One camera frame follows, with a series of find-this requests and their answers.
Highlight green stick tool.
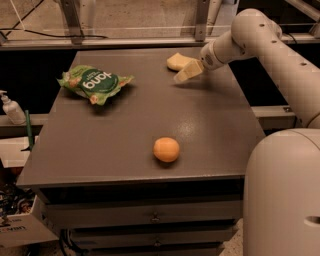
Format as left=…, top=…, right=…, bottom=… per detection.
left=22, top=110, right=35, bottom=151

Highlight yellow sponge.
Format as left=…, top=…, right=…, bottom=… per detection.
left=167, top=53, right=195, bottom=71

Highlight black cable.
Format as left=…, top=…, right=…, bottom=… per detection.
left=0, top=0, right=109, bottom=40

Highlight white pump bottle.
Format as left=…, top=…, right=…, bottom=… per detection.
left=0, top=90, right=26, bottom=125

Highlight orange ball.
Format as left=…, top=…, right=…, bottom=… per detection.
left=153, top=137, right=180, bottom=163

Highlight grey drawer cabinet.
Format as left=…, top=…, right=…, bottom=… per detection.
left=18, top=49, right=264, bottom=256

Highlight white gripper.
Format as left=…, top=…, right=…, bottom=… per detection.
left=174, top=41, right=222, bottom=83

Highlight white cardboard box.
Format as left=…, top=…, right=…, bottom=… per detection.
left=0, top=135, right=59, bottom=248

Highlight green snack bag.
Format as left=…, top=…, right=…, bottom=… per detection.
left=58, top=65, right=134, bottom=106

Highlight metal frame rail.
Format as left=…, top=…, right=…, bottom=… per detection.
left=0, top=0, right=320, bottom=50

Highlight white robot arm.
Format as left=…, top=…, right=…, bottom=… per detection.
left=174, top=8, right=320, bottom=256

